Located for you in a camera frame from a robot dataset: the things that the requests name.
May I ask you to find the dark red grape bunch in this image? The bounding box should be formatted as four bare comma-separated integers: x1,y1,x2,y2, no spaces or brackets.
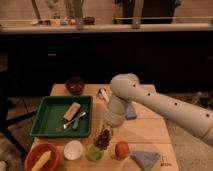
94,130,111,150

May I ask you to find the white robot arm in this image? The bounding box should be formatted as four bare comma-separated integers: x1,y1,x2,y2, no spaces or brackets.
103,73,213,147

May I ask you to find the green plastic cup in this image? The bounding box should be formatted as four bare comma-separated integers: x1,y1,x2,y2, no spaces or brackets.
87,145,104,161

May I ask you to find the orange fruit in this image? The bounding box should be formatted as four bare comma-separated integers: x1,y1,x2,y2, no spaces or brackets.
115,141,130,159

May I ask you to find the blue sponge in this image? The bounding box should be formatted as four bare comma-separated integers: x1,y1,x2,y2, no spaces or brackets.
126,104,137,120

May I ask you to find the tan wooden block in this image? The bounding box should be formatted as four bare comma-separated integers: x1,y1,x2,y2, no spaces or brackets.
63,102,81,121

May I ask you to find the white small bowl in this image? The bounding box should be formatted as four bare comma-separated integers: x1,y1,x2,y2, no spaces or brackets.
64,140,83,160

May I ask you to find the blue grey cloth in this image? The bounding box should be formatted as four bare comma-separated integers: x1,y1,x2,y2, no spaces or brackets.
130,151,160,171

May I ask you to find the silver fork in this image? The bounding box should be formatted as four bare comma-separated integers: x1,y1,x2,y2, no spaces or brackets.
55,111,87,132

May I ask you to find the dark red bowl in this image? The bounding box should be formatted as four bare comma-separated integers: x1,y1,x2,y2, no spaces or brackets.
65,77,85,95

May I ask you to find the green plastic tray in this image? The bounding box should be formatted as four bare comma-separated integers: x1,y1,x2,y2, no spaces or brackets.
30,96,93,138

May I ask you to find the yellow corn cob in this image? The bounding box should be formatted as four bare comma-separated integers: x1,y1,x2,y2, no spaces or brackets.
31,151,51,171

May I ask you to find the orange plastic bowl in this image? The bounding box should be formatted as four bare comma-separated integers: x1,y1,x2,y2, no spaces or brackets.
24,142,60,171

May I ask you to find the black office chair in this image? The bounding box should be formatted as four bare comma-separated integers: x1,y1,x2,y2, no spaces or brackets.
0,70,38,158

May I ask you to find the red bowl on counter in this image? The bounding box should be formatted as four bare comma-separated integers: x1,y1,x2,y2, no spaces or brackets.
84,17,95,25

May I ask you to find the green handled utensil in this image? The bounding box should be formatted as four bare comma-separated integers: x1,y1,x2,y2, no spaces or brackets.
72,114,82,130

